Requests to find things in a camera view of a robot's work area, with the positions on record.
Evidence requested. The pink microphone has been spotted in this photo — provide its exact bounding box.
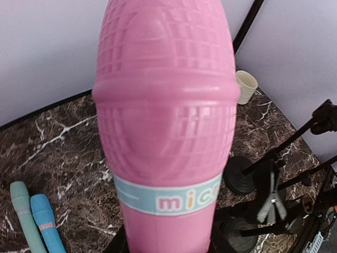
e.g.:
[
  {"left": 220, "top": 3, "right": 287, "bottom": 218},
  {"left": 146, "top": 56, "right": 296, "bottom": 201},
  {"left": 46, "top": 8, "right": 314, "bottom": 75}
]
[{"left": 93, "top": 1, "right": 240, "bottom": 252}]

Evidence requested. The blue microphone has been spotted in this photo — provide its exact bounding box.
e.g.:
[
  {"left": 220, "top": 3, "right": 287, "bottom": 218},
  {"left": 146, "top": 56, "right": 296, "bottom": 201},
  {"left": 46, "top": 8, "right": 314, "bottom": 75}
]
[{"left": 31, "top": 194, "right": 66, "bottom": 253}]

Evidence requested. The mint green microphone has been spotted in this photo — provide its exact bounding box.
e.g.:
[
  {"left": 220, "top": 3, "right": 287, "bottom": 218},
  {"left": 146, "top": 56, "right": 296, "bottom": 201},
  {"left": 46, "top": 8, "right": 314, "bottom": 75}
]
[{"left": 10, "top": 181, "right": 47, "bottom": 253}]

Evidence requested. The black mic stand cream mic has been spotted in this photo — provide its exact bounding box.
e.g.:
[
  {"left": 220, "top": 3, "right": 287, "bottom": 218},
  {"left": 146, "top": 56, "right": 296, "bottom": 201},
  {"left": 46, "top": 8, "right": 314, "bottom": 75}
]
[{"left": 218, "top": 155, "right": 337, "bottom": 253}]

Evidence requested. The beige mug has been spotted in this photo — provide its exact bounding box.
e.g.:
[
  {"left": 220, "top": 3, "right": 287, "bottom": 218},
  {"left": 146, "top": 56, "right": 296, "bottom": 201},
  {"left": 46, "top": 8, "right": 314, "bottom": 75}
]
[{"left": 236, "top": 70, "right": 259, "bottom": 105}]

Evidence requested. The right black frame post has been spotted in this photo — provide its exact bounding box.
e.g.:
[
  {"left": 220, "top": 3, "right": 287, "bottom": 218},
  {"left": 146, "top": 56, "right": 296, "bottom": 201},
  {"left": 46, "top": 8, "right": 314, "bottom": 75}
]
[{"left": 233, "top": 0, "right": 264, "bottom": 54}]

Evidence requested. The white slotted cable duct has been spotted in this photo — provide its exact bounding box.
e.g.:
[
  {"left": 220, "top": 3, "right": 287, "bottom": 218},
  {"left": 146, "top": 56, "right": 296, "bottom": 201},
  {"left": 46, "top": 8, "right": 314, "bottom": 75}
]
[{"left": 302, "top": 231, "right": 324, "bottom": 253}]

